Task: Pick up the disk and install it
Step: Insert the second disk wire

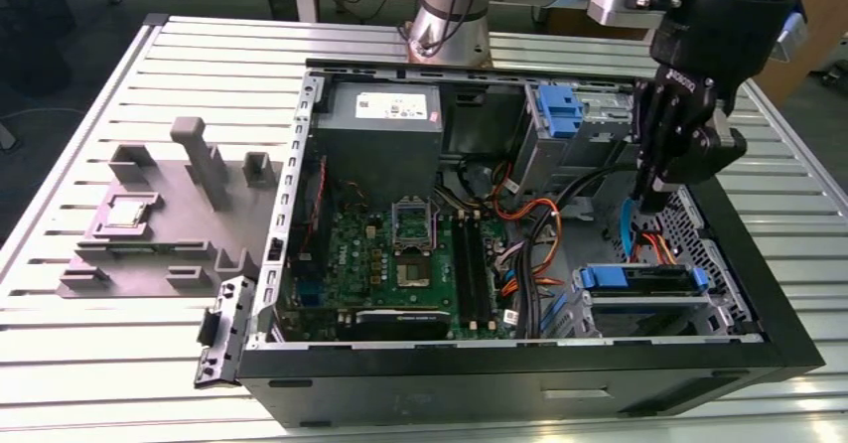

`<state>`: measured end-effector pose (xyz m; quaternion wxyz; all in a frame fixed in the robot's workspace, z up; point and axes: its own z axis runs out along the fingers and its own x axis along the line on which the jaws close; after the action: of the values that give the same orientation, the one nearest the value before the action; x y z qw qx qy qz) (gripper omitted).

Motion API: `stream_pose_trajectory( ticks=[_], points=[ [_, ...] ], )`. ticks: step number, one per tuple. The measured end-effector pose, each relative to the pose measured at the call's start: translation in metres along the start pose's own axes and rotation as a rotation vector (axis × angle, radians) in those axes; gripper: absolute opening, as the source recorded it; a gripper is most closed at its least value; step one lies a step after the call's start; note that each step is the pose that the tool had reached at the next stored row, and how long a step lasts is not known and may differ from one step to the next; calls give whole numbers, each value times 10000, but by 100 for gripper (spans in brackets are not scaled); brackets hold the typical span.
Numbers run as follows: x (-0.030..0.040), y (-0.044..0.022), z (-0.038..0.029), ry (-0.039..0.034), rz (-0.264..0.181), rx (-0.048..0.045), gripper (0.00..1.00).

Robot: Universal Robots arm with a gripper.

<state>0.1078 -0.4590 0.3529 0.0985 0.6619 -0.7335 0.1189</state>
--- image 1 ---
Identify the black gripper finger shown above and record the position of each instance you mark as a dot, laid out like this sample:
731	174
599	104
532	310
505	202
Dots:
652	130
708	150

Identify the hard disk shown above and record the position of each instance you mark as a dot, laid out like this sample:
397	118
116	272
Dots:
603	278

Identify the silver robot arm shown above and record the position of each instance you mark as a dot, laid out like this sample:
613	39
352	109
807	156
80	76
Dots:
451	36

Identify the metal disk bay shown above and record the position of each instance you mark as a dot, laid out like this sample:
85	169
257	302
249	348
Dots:
649	302

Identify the silver optical drive cage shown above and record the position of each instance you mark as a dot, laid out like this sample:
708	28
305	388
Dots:
583	155

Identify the brown wooden cabinet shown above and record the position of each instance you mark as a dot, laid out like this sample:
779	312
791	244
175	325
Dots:
808	41

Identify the blue plastic drive latch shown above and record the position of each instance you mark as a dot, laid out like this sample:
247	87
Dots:
560	110

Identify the black RAM slot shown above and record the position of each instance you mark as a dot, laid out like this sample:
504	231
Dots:
464	269
483	269

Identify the silver power supply unit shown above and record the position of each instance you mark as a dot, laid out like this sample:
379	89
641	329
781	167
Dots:
377	155

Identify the CPU socket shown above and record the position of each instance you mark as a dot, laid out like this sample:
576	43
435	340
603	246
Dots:
416	274

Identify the green motherboard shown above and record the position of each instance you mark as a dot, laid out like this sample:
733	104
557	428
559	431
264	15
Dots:
360	269

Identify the black graphics card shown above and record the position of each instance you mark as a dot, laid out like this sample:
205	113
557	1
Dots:
397	321

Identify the black PC case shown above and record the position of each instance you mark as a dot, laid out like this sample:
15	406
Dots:
464	388

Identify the blue expansion slot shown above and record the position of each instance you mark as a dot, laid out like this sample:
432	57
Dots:
309	294

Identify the grey parts rack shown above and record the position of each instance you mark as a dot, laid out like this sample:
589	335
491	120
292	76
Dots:
172	224

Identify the silver CPU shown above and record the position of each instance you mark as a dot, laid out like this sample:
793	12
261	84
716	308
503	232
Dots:
127	214

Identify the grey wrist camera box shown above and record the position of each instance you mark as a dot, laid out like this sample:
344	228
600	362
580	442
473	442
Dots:
619	6

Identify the silver card retention bracket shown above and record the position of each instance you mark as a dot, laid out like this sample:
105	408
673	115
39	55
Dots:
228	314

